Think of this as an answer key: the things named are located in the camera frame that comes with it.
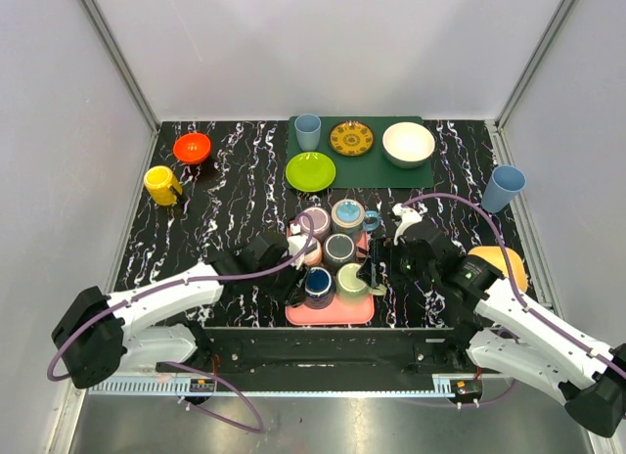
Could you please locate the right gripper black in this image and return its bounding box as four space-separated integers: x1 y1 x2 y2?
356 236 438 288

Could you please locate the navy blue mug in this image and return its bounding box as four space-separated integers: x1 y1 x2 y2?
304 267 335 310

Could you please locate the light green mug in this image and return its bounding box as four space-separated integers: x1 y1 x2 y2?
335 263 387 305

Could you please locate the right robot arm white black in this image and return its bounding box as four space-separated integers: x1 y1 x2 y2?
358 233 625 438

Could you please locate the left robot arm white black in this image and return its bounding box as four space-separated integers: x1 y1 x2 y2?
47 231 313 388

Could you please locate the grey mug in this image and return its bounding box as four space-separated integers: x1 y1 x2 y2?
323 233 368 273

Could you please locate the pink mug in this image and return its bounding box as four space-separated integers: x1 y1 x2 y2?
304 238 323 266

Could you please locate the light blue mug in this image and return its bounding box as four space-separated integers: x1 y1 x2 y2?
331 199 381 240

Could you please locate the purple mug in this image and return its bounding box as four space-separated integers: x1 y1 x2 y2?
297 206 332 242

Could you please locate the yellow mug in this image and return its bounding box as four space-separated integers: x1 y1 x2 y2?
143 165 183 206

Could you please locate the pink tray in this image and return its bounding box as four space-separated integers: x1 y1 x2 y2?
285 228 377 326

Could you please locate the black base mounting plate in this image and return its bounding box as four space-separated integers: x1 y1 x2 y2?
184 328 476 375

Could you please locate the dark green mat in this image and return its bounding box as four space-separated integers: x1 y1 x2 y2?
288 115 434 189

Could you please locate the lime green plate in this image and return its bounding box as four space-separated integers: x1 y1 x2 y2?
286 152 336 193

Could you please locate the yellow orange bowl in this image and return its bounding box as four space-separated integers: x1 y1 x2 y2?
469 246 528 293

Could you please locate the white bowl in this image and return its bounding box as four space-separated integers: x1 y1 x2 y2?
382 121 435 169

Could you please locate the yellow patterned plate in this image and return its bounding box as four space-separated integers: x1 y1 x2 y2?
329 120 375 157

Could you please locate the blue cup on mat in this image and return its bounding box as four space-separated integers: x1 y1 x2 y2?
294 113 322 152

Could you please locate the blue cup at right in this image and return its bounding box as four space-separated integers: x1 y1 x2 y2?
481 165 526 213

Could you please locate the red bowl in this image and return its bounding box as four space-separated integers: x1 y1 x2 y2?
173 133 211 164

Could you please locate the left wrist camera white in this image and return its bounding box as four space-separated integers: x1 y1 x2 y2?
287 223 308 269

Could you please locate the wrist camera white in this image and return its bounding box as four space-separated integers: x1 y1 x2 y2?
392 204 423 246
287 223 308 269

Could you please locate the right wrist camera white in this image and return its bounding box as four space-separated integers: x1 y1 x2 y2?
392 204 423 246

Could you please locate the front aluminium rail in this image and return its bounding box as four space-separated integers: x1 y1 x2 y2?
89 367 474 397

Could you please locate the right aluminium frame post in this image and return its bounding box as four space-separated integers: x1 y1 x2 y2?
496 0 588 130

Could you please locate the aluminium frame post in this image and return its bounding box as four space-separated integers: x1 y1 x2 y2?
496 0 588 130
78 0 160 132

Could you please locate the left aluminium frame post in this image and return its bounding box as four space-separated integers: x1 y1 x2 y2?
78 0 160 132

